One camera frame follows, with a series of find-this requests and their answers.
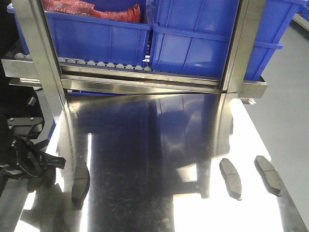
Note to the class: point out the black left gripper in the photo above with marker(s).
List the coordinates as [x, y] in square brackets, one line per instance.
[20, 159]

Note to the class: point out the grey brake pad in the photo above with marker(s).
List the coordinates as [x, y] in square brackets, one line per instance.
[81, 184]
[270, 176]
[231, 178]

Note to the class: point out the black office chair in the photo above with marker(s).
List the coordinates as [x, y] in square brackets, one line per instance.
[15, 101]

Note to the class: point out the left blue plastic crate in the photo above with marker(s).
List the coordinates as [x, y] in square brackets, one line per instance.
[112, 31]

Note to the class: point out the blue plastic crate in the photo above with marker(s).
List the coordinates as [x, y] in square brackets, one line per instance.
[193, 36]
[112, 31]

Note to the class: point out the right blue plastic crate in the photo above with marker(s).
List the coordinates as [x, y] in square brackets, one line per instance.
[193, 36]

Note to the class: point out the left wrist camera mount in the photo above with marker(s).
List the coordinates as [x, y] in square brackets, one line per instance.
[29, 127]

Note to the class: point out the stainless steel roller rack frame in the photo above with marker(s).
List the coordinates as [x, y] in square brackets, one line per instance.
[56, 78]

